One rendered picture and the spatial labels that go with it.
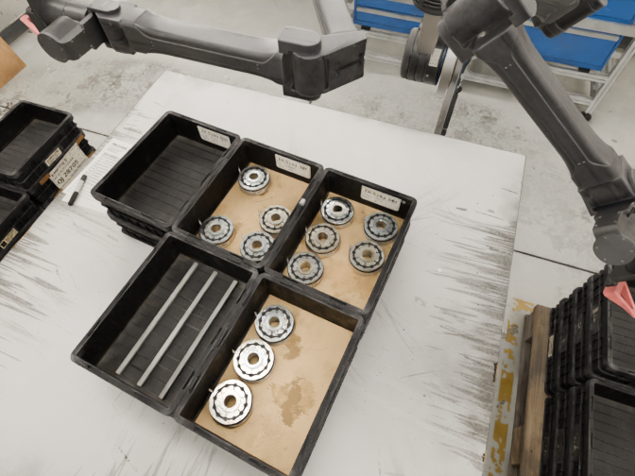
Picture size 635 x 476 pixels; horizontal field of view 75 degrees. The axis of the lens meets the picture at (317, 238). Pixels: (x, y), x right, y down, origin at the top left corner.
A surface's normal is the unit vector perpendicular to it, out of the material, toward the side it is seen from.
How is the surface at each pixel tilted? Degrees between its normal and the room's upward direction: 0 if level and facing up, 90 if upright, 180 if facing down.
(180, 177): 0
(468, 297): 0
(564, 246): 0
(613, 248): 72
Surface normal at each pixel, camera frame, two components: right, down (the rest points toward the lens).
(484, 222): -0.02, -0.52
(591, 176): -0.39, 0.76
